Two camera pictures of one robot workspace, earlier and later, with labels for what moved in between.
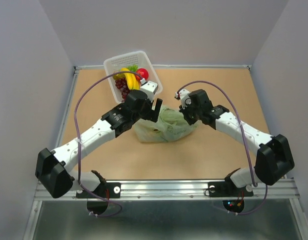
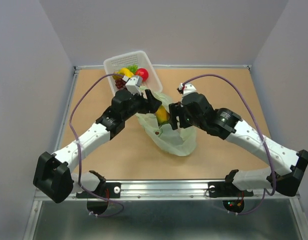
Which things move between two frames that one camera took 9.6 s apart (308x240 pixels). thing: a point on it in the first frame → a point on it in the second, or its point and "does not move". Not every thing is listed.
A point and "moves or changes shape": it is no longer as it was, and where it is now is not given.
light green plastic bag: x=169 y=124 moves or changes shape
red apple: x=143 y=72 does not move
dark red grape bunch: x=121 y=84 does not move
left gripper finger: x=155 y=114 → x=151 y=98
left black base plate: x=105 y=190 does not move
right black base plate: x=227 y=189 does not move
